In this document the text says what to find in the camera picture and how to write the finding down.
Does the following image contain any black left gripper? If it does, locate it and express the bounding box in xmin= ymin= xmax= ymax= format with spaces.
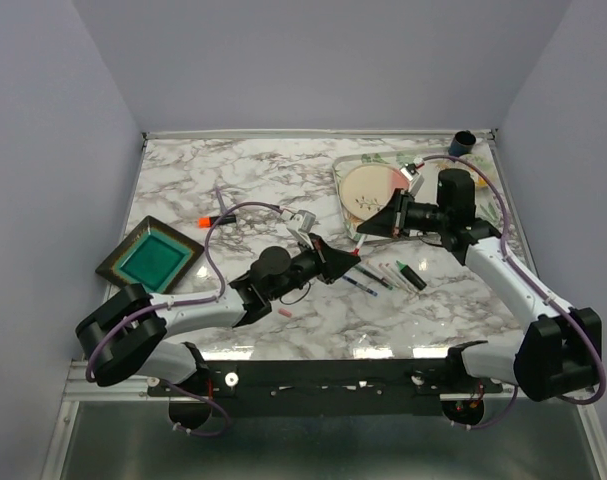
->
xmin=267 ymin=238 xmax=359 ymax=305

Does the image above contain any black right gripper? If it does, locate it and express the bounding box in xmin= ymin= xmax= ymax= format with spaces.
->
xmin=361 ymin=186 xmax=452 ymax=237

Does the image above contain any blue ballpoint pen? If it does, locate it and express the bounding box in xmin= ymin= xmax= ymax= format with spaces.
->
xmin=341 ymin=275 xmax=378 ymax=297

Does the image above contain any green cap black highlighter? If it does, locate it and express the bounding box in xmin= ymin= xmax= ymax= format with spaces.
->
xmin=396 ymin=261 xmax=427 ymax=291

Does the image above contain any yellow cap white marker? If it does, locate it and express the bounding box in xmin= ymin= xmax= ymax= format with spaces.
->
xmin=379 ymin=263 xmax=414 ymax=292

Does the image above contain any purple pen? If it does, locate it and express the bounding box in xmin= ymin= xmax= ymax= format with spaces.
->
xmin=214 ymin=186 xmax=227 ymax=214

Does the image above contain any orange cap black highlighter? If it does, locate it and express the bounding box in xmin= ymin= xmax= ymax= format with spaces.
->
xmin=197 ymin=214 xmax=237 ymax=229

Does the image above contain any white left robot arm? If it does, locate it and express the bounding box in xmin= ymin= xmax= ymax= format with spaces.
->
xmin=75 ymin=235 xmax=360 ymax=395

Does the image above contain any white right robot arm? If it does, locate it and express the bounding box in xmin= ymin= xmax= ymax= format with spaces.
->
xmin=340 ymin=164 xmax=606 ymax=405

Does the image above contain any teal ballpoint pen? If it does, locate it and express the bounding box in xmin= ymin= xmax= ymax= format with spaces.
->
xmin=354 ymin=265 xmax=394 ymax=290

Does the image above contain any cream and pink plate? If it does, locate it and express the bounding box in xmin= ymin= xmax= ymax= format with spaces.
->
xmin=338 ymin=163 xmax=410 ymax=221

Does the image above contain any floral leaf pattern tray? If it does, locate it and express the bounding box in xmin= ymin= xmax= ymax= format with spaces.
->
xmin=332 ymin=141 xmax=502 ymax=242

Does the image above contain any small floral bowl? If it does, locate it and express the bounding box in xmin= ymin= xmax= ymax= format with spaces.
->
xmin=470 ymin=170 xmax=488 ymax=190

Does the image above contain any dark blue cup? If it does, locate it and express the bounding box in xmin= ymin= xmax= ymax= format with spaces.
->
xmin=447 ymin=130 xmax=477 ymax=157

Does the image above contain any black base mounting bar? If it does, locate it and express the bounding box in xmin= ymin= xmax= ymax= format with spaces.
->
xmin=147 ymin=357 xmax=504 ymax=419

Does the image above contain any square teal black dish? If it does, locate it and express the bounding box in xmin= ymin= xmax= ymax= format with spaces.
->
xmin=95 ymin=216 xmax=204 ymax=294

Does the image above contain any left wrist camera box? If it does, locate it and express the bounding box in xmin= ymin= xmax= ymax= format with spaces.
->
xmin=281 ymin=210 xmax=316 ymax=246

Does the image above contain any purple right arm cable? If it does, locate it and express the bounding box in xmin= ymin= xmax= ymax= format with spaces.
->
xmin=417 ymin=153 xmax=607 ymax=405

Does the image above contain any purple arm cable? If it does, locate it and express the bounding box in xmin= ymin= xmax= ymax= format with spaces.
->
xmin=85 ymin=201 xmax=297 ymax=384
xmin=417 ymin=153 xmax=607 ymax=405

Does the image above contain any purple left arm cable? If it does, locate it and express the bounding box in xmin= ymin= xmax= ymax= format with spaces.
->
xmin=85 ymin=201 xmax=297 ymax=384

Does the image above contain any aluminium frame rail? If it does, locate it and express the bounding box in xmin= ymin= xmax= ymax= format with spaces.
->
xmin=62 ymin=359 xmax=154 ymax=401

